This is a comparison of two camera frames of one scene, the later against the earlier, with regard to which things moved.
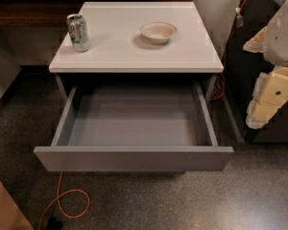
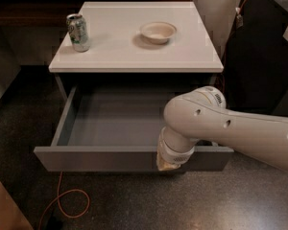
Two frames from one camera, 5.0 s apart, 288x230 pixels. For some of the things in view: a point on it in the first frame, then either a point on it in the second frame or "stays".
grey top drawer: x=158 y=126 stays
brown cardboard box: x=5 y=212 stays
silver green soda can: x=79 y=33 stays
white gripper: x=283 y=42 to x=173 y=155
